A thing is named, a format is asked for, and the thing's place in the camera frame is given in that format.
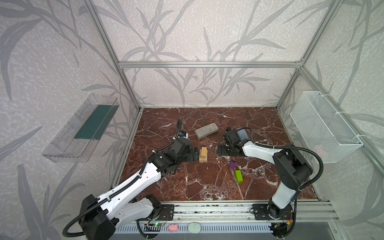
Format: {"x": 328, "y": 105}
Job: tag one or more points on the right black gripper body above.
{"x": 226, "y": 149}

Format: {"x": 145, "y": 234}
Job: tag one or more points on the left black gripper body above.
{"x": 190, "y": 154}

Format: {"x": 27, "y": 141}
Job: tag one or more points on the purple block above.
{"x": 232, "y": 164}

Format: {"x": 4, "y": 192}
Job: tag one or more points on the wood block mid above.
{"x": 204, "y": 152}

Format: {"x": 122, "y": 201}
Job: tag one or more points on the green block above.
{"x": 239, "y": 176}

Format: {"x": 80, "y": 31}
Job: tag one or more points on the wood block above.
{"x": 203, "y": 159}

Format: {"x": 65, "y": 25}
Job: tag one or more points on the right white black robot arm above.
{"x": 293, "y": 168}

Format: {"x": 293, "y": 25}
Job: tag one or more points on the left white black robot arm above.
{"x": 99, "y": 217}

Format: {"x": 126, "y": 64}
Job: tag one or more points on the grey stone brick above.
{"x": 206, "y": 130}

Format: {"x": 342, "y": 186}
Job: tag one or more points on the pale green round disc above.
{"x": 194, "y": 228}

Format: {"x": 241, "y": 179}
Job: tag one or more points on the pink object in basket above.
{"x": 320, "y": 151}

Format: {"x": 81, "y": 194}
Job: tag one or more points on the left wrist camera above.
{"x": 183, "y": 134}

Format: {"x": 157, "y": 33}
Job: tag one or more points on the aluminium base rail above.
{"x": 238, "y": 212}

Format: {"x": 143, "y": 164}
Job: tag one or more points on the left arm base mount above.
{"x": 162, "y": 213}

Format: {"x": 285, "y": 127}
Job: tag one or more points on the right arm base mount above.
{"x": 271, "y": 212}

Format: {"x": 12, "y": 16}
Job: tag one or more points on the aluminium frame crossbar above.
{"x": 198, "y": 64}

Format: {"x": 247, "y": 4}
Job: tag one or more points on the white wire mesh basket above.
{"x": 321, "y": 124}

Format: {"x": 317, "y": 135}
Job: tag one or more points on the clear plastic wall bin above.
{"x": 77, "y": 140}

